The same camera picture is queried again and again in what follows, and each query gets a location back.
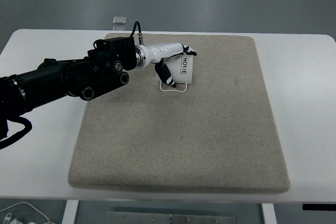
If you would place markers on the beige fabric mat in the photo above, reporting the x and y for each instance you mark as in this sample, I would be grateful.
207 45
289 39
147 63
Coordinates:
219 136

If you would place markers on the metal base plate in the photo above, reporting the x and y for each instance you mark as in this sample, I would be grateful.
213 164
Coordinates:
139 217

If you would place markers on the white ribbed HOME mug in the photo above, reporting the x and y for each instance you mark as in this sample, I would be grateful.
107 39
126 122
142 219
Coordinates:
181 68

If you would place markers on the black table control panel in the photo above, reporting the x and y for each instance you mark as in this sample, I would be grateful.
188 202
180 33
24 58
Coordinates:
319 207

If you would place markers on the small silver floor plate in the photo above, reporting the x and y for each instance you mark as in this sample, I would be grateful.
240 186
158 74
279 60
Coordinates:
120 28

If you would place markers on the white table leg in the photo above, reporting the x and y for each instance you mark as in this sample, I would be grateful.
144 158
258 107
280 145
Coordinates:
70 212
269 215

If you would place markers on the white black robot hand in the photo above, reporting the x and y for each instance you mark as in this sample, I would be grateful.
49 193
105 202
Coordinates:
155 53

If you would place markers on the white table leg right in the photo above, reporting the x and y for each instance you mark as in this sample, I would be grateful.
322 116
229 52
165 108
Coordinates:
269 215

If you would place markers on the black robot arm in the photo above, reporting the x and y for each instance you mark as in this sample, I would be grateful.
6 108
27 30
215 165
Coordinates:
103 70

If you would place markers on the white table leg left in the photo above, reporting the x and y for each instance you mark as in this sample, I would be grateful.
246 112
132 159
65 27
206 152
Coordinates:
70 212

